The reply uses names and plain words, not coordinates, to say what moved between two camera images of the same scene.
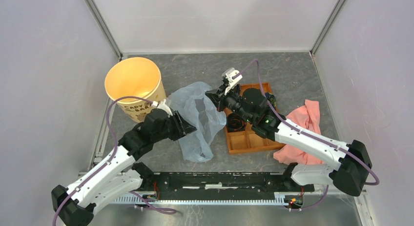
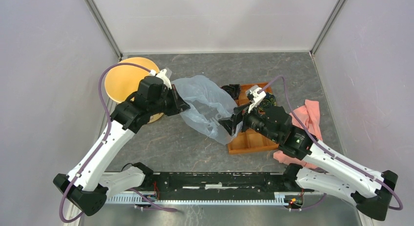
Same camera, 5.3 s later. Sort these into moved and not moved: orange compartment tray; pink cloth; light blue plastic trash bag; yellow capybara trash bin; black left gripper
Moved: black left gripper; light blue plastic trash bag
Not moved: orange compartment tray; pink cloth; yellow capybara trash bin
